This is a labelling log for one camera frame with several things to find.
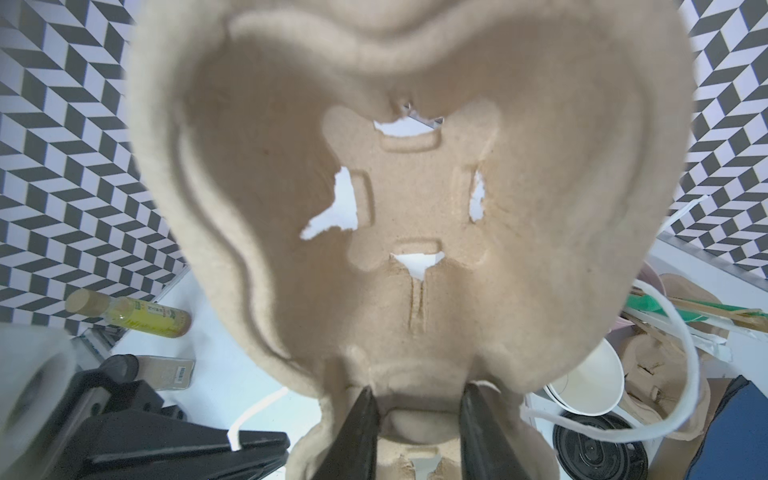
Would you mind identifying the stack of black cup lids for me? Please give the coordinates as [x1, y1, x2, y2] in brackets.
[552, 425, 649, 480]

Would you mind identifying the illustrated green paper gift bag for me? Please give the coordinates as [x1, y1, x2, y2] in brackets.
[226, 194, 712, 454]

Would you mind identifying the stack of black paper cups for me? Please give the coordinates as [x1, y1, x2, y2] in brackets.
[544, 339, 625, 416]

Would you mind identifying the dark lid glass jar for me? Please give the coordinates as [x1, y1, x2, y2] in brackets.
[136, 356, 196, 391]

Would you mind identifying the yellow liquid bottle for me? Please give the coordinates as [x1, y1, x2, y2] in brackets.
[65, 289, 192, 338]

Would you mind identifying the dark blue napkin stack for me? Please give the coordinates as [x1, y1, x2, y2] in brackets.
[685, 376, 767, 480]

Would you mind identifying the brown pulp cup carrier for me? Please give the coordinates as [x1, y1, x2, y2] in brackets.
[126, 1, 694, 479]

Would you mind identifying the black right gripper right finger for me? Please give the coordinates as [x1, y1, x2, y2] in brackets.
[459, 384, 530, 480]

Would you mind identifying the white wrapped straw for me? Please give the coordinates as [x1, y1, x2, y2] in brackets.
[621, 309, 733, 363]

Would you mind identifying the stack of brown cup carriers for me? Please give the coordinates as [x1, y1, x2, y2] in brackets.
[619, 274, 719, 441]

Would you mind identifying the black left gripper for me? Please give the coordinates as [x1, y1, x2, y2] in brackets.
[39, 369, 290, 479]

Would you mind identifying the brown cardboard box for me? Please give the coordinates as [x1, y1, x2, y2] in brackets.
[647, 378, 733, 480]

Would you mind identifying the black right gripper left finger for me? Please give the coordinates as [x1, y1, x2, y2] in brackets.
[312, 386, 380, 480]

